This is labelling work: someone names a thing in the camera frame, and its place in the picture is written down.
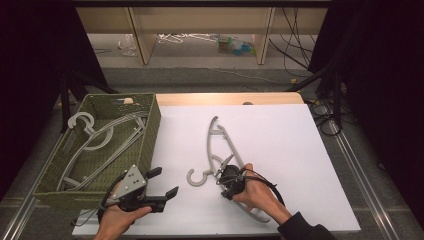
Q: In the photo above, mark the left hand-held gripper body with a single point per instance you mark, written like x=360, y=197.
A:
x=131, y=183

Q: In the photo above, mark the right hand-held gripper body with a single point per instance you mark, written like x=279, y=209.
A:
x=233, y=178

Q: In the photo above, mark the green woven basket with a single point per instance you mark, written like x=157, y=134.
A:
x=146, y=146

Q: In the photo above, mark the grey plastic clothes hanger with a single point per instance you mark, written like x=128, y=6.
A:
x=80, y=115
x=108, y=138
x=209, y=150

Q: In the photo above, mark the person's right hand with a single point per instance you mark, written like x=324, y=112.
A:
x=260, y=200

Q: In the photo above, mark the person's left hand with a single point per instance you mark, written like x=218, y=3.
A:
x=113, y=221

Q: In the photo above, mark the white table mat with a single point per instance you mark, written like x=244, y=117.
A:
x=290, y=140

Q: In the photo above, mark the black metal stand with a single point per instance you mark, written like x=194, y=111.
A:
x=337, y=100
x=65, y=103

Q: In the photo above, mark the clear plastic bag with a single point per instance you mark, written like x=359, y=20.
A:
x=127, y=45

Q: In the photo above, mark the pile of colourful toys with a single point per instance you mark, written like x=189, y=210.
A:
x=236, y=46

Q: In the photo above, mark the black curtain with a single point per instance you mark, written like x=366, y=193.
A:
x=383, y=83
x=33, y=83

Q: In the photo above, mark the metal floor rail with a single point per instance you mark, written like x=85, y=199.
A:
x=20, y=216
x=366, y=193

